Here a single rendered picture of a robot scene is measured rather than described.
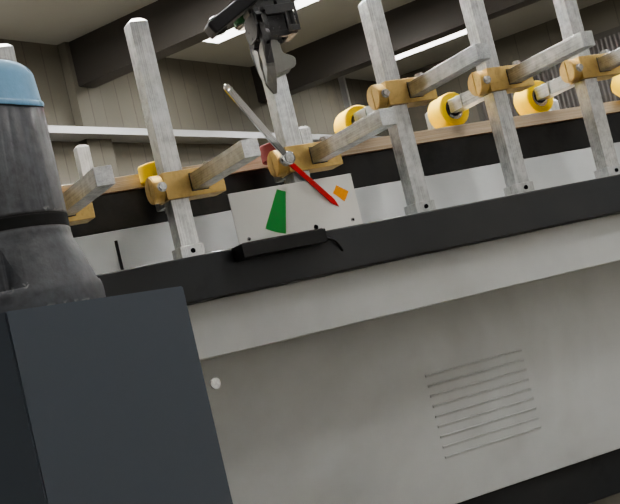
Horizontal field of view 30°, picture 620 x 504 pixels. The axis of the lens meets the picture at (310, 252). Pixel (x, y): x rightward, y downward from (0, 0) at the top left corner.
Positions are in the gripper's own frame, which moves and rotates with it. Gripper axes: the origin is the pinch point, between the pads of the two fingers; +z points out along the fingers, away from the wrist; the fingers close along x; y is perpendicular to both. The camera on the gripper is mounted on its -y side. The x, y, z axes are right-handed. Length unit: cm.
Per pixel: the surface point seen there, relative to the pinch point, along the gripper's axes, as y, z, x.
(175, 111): 183, -189, 843
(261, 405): -7, 56, 30
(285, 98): 5.9, 0.2, 10.3
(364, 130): 11.5, 12.6, -10.4
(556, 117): 82, 8, 44
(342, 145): 10.1, 13.1, -2.1
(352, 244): 11.6, 30.0, 9.1
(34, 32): 56, -241, 713
